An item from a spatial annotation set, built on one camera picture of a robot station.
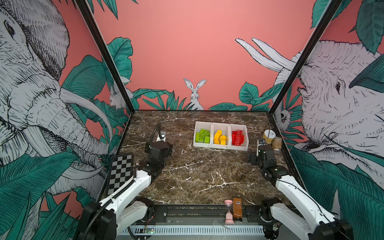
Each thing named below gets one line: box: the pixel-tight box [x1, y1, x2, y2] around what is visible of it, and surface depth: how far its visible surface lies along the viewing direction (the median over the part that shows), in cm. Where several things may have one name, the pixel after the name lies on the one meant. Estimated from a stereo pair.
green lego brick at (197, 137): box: [195, 132, 201, 143], surface depth 103 cm
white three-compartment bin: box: [193, 121, 249, 151], surface depth 101 cm
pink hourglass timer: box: [224, 199, 235, 225], surface depth 74 cm
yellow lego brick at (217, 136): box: [214, 130, 223, 145], surface depth 103 cm
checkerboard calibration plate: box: [107, 154, 134, 196], surface depth 89 cm
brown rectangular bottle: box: [233, 197, 243, 222], surface depth 74 cm
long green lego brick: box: [195, 128, 211, 144], surface depth 103 cm
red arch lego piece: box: [231, 129, 245, 146], surface depth 100 cm
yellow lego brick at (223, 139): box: [219, 134, 227, 145], surface depth 103 cm
